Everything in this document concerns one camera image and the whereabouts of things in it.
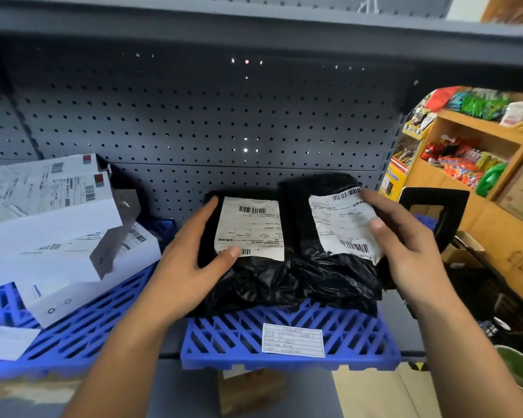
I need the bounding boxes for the person's right hand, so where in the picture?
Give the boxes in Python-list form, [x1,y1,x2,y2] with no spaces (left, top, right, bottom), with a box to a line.
[359,189,461,322]

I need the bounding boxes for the person's left hand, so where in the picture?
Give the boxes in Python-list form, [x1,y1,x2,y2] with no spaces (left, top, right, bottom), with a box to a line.
[137,196,242,328]

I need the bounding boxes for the white box red grey label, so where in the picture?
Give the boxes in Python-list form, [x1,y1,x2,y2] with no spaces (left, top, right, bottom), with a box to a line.
[15,221,162,329]

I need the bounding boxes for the blue plastic pallet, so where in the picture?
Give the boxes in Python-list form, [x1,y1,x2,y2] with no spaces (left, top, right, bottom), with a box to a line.
[180,300,403,373]
[0,221,175,381]

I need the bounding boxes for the white paper label card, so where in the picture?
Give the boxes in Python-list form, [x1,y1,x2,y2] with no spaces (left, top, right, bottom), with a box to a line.
[261,322,327,359]
[0,325,41,362]

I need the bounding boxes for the brown cardboard box white label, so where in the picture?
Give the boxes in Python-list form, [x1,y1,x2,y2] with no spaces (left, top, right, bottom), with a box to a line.
[217,367,286,416]

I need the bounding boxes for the large white box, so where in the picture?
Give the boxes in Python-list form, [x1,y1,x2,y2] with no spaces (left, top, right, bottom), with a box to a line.
[0,189,141,292]

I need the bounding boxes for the grey metal shelving unit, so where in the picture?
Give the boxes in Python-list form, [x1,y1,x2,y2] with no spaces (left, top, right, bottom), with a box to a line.
[0,0,523,418]

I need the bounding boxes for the brown taped cardboard box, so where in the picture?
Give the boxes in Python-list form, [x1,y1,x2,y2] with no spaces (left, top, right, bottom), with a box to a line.
[0,374,86,408]

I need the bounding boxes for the person's left forearm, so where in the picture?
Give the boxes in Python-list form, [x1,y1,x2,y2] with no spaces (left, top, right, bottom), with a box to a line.
[60,300,188,418]

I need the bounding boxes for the person's right forearm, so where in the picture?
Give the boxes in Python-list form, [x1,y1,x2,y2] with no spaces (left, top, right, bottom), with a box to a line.
[411,296,523,418]

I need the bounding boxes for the flat cardboard piece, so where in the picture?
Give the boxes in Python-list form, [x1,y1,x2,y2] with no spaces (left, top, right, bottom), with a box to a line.
[440,230,487,268]

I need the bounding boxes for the yellow blue display carton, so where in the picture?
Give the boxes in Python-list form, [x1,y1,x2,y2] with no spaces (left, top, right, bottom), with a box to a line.
[378,106,439,203]

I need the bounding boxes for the wooden shelving unit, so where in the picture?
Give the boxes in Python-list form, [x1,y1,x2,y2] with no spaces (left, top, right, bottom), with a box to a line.
[403,0,523,331]

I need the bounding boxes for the pile of red snack packets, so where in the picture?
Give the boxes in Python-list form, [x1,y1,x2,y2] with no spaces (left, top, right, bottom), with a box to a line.
[420,136,506,190]

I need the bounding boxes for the slim green bottle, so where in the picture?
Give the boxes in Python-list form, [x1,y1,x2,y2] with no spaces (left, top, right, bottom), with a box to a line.
[475,162,508,198]

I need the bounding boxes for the green cup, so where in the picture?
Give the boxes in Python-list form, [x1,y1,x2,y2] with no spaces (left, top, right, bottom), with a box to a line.
[495,345,523,392]

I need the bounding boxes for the red plastic bag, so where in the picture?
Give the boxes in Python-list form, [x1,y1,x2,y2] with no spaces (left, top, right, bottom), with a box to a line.
[425,85,463,113]

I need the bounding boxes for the green snack packets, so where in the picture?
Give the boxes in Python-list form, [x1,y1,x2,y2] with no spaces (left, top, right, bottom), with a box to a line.
[446,91,513,121]

